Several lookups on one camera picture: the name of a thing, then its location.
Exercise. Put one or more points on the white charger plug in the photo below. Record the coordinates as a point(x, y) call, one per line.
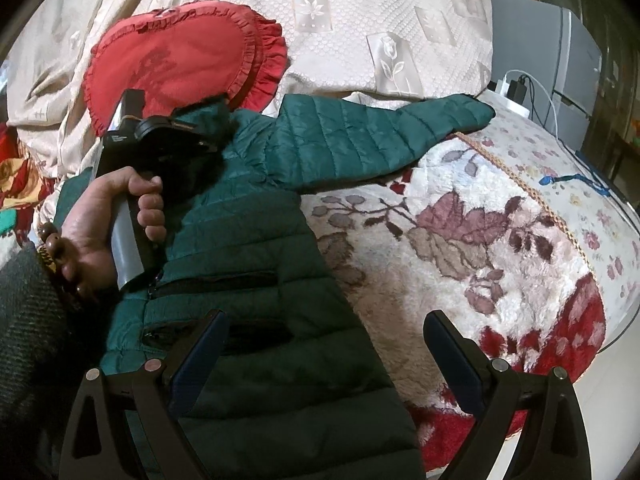
point(502, 85)

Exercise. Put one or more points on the beige embossed floral bedspread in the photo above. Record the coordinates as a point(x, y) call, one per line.
point(360, 30)

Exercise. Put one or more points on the white power strip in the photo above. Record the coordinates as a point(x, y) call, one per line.
point(500, 100)

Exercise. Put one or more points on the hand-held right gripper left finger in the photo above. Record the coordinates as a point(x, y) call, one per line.
point(197, 365)

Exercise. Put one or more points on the red heart-shaped ruffled pillow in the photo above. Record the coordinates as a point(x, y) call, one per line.
point(170, 60)

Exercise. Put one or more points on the person's left hand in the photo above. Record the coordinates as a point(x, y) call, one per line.
point(92, 240)

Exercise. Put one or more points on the black charger plug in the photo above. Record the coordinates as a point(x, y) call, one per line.
point(518, 91)

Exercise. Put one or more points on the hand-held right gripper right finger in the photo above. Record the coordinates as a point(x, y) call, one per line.
point(457, 367)

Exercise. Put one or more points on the person's left forearm grey sleeve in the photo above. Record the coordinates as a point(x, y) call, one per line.
point(35, 360)

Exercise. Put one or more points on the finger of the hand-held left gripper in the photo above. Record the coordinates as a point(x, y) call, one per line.
point(196, 135)

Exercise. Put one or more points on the red and yellow patterned cloth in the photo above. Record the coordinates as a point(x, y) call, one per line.
point(20, 180)

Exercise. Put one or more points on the floral plush blanket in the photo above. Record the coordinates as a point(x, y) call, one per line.
point(475, 260)

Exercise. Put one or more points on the green puffer jacket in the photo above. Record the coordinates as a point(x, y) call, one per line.
point(280, 240)

